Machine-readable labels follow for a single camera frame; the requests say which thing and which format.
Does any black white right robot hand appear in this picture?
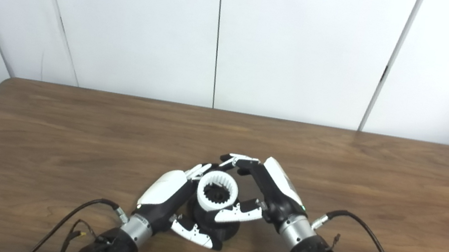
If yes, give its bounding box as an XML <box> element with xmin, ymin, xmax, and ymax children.
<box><xmin>208</xmin><ymin>148</ymin><xmax>317</xmax><ymax>238</ymax></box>

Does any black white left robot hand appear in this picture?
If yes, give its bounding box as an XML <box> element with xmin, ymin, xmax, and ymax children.
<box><xmin>131</xmin><ymin>152</ymin><xmax>237</xmax><ymax>252</ymax></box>

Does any white toothed plastic ring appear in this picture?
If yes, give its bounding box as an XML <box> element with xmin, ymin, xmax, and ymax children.
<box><xmin>193</xmin><ymin>167</ymin><xmax>242</xmax><ymax>216</ymax></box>

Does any round black plastic part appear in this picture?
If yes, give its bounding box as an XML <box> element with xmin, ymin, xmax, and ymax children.
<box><xmin>182</xmin><ymin>180</ymin><xmax>247</xmax><ymax>246</ymax></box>

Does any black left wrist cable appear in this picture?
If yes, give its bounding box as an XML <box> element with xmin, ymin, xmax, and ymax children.
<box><xmin>27</xmin><ymin>187</ymin><xmax>132</xmax><ymax>252</ymax></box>

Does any thin loose wire bundle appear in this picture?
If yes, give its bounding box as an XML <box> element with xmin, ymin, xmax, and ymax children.
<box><xmin>57</xmin><ymin>217</ymin><xmax>106</xmax><ymax>252</ymax></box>

